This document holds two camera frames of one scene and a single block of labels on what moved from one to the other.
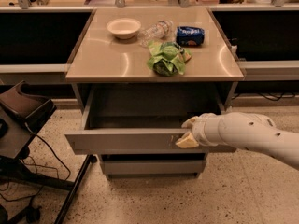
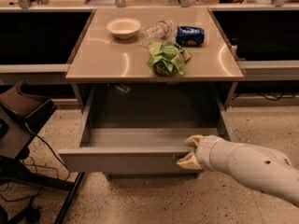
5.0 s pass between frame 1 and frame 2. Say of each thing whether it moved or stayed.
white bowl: stayed
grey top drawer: moved
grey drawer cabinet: stayed
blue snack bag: stayed
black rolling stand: stayed
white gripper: moved
